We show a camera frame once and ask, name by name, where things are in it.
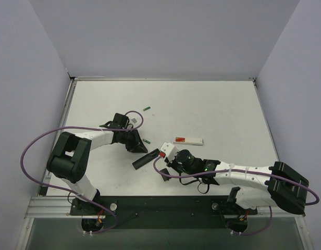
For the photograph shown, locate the black remote control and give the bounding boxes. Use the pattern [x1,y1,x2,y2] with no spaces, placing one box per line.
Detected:
[132,148,160,170]

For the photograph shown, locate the black battery cover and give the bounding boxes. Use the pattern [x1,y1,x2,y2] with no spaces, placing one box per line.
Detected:
[160,168,171,181]

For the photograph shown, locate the white stick with orange tip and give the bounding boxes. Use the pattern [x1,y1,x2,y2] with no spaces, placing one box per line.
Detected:
[173,137,204,146]

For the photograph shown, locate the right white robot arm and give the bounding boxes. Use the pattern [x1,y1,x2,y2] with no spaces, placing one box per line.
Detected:
[160,148,309,215]

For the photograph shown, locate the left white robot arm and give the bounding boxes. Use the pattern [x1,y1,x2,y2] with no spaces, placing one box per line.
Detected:
[46,113,148,214]

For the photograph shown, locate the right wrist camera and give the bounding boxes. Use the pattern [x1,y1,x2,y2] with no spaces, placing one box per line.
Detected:
[160,142,179,162]

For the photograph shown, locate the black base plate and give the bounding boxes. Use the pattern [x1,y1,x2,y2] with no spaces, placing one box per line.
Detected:
[70,195,257,229]

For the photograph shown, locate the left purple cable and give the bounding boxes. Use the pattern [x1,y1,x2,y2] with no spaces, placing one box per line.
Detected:
[21,110,144,234]

